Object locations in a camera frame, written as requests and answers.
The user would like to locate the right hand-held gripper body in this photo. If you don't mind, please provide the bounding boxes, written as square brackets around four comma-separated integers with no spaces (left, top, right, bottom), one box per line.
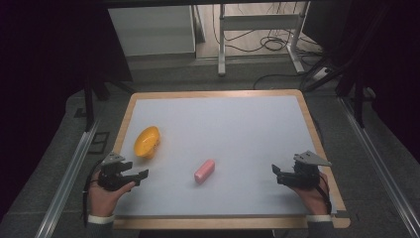
[276,150,333,191]

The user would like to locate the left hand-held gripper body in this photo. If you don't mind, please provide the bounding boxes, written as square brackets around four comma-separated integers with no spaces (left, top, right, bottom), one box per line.
[97,151,135,192]

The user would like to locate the orange yellow fruit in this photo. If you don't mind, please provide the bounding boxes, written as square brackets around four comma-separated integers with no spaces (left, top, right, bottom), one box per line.
[133,125,161,159]

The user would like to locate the pink soap bar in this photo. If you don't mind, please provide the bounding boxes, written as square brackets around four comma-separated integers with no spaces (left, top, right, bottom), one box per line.
[193,158,216,184]

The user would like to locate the person's left hand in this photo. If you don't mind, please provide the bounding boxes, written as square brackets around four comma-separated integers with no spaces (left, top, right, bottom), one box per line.
[88,170,137,218]

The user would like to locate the person's right hand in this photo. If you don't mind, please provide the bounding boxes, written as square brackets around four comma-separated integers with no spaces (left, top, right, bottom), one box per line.
[290,172,332,216]

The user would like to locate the black metal stand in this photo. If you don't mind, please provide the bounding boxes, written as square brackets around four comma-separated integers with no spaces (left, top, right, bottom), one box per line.
[81,73,137,133]
[303,56,377,130]

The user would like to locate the white power strip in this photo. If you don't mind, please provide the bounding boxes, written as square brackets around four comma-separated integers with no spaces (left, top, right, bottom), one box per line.
[311,66,332,82]

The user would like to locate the white cabinet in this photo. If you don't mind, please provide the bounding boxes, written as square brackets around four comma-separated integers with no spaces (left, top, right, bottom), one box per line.
[107,4,197,58]

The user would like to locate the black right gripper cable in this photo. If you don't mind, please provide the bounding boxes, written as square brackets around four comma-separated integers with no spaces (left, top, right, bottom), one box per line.
[316,172,333,214]

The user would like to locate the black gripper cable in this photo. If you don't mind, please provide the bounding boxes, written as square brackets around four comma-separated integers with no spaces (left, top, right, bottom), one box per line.
[80,160,104,228]
[316,172,333,214]

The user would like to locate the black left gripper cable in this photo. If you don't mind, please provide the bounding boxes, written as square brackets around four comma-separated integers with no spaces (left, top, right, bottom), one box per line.
[80,160,104,228]

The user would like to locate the black floor bracket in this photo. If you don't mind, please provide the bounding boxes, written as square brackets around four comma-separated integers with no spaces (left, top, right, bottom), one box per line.
[87,131,111,155]

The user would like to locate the aluminium rail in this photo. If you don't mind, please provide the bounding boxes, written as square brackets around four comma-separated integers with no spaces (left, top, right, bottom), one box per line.
[339,96,420,238]
[34,119,101,238]

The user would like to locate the white board with wooden frame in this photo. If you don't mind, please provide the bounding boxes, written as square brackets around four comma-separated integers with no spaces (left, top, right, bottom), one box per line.
[113,94,339,217]

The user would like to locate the black floor cables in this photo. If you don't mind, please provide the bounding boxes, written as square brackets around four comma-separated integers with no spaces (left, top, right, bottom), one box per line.
[211,1,326,91]

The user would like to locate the white desk frame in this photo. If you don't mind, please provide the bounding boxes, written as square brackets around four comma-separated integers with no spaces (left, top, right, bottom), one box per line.
[217,1,312,77]

